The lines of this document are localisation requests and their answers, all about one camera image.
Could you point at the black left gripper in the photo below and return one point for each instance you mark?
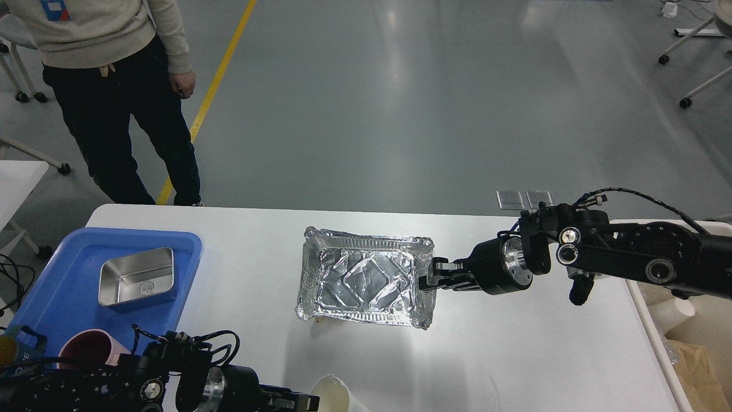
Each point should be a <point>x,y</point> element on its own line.
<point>235,388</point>

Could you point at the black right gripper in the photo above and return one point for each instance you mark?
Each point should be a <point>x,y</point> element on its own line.
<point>496,266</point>

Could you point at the aluminium foil container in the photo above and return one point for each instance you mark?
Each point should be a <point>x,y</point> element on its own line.
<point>365,278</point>

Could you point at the pink mug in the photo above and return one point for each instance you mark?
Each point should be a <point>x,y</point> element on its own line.
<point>94,346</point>

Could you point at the square steel tray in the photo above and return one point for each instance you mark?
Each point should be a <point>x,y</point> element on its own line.
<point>143,279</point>

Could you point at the dark blue mug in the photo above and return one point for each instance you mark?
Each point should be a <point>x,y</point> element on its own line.
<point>13,350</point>

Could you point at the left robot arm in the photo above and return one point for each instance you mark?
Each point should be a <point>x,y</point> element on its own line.
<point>138,383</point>

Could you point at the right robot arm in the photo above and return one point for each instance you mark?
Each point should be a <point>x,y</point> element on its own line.
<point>684,258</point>

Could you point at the person's hand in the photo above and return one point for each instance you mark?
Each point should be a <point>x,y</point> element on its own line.
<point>183,84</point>

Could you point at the left floor outlet plate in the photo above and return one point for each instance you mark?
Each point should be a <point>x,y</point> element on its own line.
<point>510,199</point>

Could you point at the floor outlet plate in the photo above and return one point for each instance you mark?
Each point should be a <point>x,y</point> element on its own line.
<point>510,199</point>
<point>536,197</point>

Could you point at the right floor outlet plate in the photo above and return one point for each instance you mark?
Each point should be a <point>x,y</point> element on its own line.
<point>536,197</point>

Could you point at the blue plastic tray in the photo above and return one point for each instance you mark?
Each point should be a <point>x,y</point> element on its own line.
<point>63,302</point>

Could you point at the white paper cup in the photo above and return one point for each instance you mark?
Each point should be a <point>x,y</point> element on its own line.
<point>671,313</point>

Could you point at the brown paper bag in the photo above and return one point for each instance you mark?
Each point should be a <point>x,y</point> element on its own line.
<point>694,369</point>

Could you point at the beige waste bin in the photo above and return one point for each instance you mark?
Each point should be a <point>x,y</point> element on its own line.
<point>690,340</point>

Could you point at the white side table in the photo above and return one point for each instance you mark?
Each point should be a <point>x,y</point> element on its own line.
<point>18,180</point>

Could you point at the person in dark trousers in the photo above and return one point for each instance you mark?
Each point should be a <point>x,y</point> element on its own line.
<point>107,63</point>

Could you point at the grey office chair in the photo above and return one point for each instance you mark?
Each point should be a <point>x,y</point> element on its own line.
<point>15,36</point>

